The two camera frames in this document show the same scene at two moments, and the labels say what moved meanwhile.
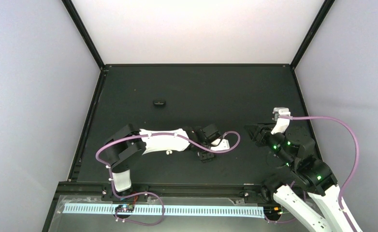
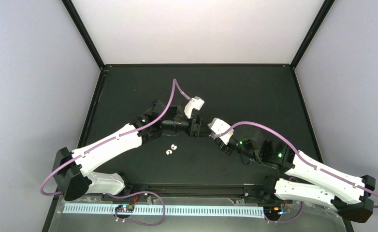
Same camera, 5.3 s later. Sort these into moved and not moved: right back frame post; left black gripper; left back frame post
Moved: left black gripper
Not moved: right back frame post; left back frame post
